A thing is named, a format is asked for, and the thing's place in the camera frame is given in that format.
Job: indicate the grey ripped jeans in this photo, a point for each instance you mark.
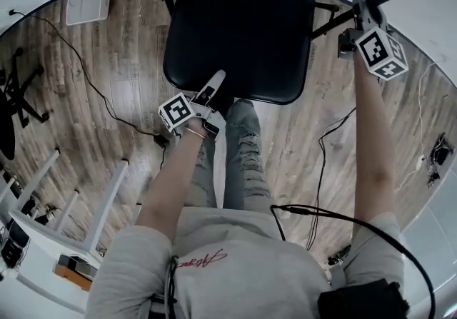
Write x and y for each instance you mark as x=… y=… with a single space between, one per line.
x=242 y=167

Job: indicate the flat white box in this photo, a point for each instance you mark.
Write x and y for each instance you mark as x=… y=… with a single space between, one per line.
x=87 y=3

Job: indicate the black pouch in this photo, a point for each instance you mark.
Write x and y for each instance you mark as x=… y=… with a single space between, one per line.
x=360 y=301

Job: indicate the white power adapter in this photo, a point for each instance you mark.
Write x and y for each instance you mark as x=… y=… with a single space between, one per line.
x=422 y=158

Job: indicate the black folding chair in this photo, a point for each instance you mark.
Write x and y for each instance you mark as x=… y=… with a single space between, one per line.
x=239 y=32

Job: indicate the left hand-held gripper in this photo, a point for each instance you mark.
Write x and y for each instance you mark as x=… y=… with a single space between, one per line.
x=176 y=110

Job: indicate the orange box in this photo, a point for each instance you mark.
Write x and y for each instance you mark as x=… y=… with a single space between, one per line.
x=71 y=276

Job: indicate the black office chair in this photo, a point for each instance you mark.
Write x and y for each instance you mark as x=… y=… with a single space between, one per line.
x=14 y=96

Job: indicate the grey sweatshirt with red print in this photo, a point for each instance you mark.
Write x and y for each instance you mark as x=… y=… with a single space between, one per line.
x=242 y=274

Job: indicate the white table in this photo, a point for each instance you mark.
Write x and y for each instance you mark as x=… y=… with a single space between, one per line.
x=53 y=239

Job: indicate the person's left forearm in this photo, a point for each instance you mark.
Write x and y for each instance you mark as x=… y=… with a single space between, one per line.
x=168 y=185

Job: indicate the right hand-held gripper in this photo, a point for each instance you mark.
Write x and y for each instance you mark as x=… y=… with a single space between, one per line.
x=378 y=50

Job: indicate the person's right forearm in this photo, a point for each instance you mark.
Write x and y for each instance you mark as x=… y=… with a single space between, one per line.
x=371 y=132

